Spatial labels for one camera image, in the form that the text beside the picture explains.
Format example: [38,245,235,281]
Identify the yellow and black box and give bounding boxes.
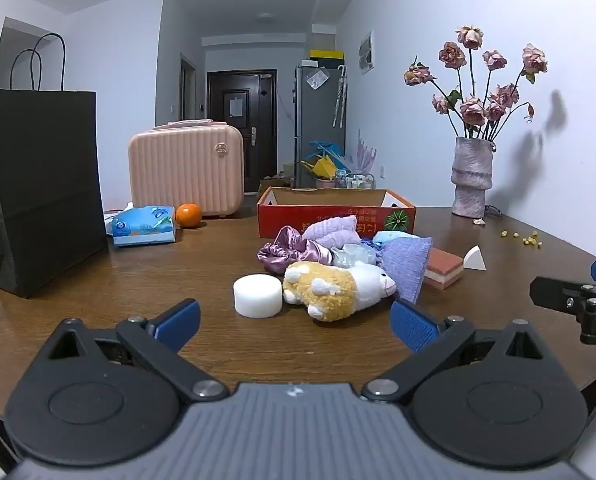
[309,49,345,67]

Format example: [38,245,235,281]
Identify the storage cart with bottles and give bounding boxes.
[335,170,376,191]

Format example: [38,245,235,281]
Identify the brown scouring sponge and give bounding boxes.
[423,247,465,291]

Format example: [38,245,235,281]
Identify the light blue plush toy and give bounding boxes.
[373,231,421,246]

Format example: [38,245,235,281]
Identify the purple satin pouch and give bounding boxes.
[257,226,334,275]

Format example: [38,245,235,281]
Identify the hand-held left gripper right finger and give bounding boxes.
[361,300,555,404]

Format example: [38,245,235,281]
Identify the purple knit cloth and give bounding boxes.
[376,236,434,305]

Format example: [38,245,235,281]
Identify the brown cardboard box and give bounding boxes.
[258,172,295,196]

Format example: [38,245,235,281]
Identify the translucent white scrunchie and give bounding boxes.
[330,244,377,267]

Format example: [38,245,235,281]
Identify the purple textured vase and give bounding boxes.
[451,136,498,219]

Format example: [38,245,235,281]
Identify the scattered yellow crumbs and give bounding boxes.
[499,230,544,250]

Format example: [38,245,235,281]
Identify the hanging folded umbrellas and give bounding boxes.
[332,65,349,128]

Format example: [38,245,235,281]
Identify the pink ribbed suitcase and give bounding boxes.
[128,119,245,219]

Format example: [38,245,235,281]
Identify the interior side door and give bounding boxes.
[179,52,198,123]

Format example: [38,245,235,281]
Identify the black paper bag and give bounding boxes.
[0,33,110,300]

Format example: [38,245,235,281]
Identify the red cardboard box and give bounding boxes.
[257,186,418,239]

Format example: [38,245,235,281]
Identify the yellow and white plush alpaca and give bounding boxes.
[282,260,398,322]

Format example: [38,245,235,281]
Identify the lavender fuzzy sock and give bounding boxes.
[300,215,359,263]

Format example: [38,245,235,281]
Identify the white wedge makeup sponge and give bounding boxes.
[464,245,487,272]

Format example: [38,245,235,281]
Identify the bunch of dried pink roses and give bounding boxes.
[404,25,549,142]

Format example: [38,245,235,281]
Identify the dark entrance door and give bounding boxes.
[207,69,278,193]

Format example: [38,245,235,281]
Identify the yellow folded item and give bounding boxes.
[300,156,338,181]

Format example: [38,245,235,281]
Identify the white round sponge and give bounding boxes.
[233,273,283,319]

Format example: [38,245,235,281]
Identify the orange fruit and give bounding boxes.
[175,203,203,229]

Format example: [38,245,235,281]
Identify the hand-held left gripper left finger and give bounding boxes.
[39,299,230,404]

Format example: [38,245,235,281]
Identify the light blue patterned tissue pack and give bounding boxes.
[111,204,177,248]

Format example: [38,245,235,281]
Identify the grey cabinet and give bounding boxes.
[294,63,346,188]

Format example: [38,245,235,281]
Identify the white wall panel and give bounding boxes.
[358,31,376,77]

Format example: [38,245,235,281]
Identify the blue folded item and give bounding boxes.
[308,141,351,161]

